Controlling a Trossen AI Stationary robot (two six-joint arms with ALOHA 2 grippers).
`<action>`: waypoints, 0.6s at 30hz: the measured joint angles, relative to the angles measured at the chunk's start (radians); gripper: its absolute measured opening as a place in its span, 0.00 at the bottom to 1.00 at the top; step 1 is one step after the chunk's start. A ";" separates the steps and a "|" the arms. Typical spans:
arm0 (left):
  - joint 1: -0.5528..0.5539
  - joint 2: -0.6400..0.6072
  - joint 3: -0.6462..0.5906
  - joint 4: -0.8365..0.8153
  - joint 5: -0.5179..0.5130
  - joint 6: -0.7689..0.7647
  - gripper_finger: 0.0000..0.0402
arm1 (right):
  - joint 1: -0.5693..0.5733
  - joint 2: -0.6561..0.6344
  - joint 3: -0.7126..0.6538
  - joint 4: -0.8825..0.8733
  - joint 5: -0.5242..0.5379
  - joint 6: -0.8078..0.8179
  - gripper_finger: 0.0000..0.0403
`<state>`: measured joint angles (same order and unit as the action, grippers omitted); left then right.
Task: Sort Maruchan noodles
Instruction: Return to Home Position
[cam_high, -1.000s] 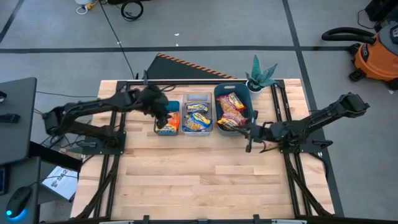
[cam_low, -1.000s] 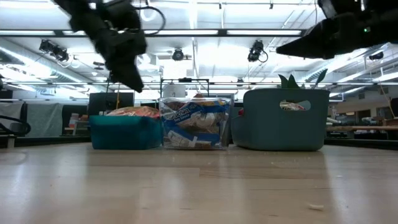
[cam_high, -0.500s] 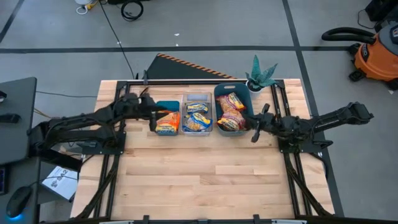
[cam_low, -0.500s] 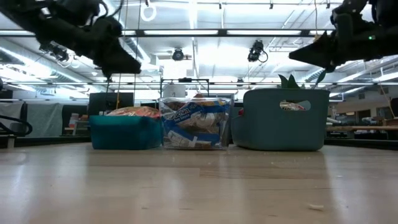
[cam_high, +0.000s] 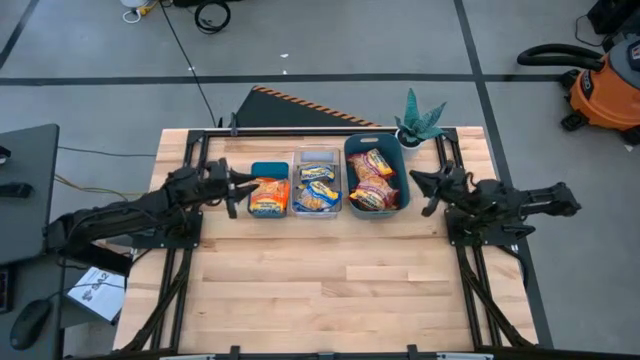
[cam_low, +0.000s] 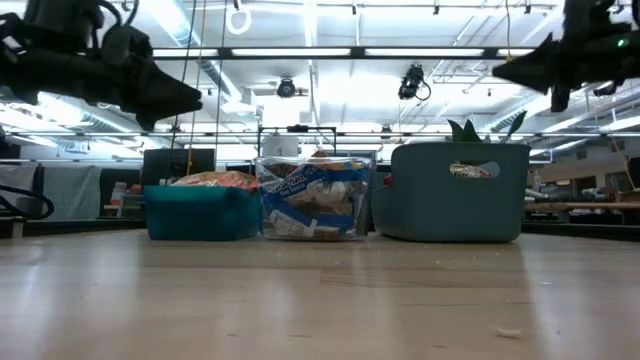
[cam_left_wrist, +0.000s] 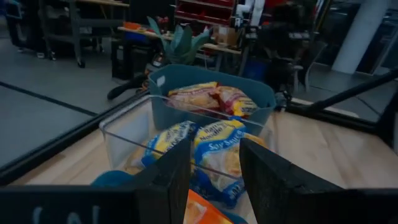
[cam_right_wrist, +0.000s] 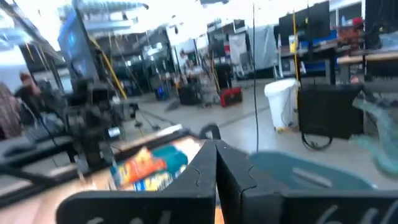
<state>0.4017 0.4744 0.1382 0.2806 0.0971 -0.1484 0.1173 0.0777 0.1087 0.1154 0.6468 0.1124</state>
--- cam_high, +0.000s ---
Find black ramp with orange stripes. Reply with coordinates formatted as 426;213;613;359
234;84;384;129

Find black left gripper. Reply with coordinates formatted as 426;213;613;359
202;158;261;220

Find yellow floor cable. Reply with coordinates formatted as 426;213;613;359
53;173;149;198

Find black metal rig frame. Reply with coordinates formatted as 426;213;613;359
119;127;556;360

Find black equipment case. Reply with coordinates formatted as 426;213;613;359
587;0;640;36

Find orange Maruchan noodle pack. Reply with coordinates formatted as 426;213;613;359
248;176;292;215

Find large teal plastic bin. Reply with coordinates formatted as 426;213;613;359
343;132;412;220

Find black computer mouse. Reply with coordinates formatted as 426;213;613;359
9;298;53;351

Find orange shop vacuum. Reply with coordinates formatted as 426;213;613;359
558;34;640;146

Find coiled black cable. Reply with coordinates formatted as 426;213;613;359
193;0;232;35

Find thin black cable loop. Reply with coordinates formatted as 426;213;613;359
573;13;604;49

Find white printed paper sheet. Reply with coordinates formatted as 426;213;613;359
66;266;126;323

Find small teal plastic bin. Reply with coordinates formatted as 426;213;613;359
247;160;292;219

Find thin black floor cable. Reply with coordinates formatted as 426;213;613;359
57;145;158;158

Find blue Maruchan noodle pack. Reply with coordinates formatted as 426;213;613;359
292;180;344;213
298;163;337;184

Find clear plastic bin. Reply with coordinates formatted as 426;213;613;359
290;145;344;219

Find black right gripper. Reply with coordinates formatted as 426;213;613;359
409;162;474;217

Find long black floor cable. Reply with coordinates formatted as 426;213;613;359
158;0;222;127

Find dark gray desk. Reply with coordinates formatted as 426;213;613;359
0;123;60;266

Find teal potted succulent plant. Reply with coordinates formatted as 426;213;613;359
393;88;448;150

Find black vacuum hose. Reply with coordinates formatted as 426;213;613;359
517;43;607;71

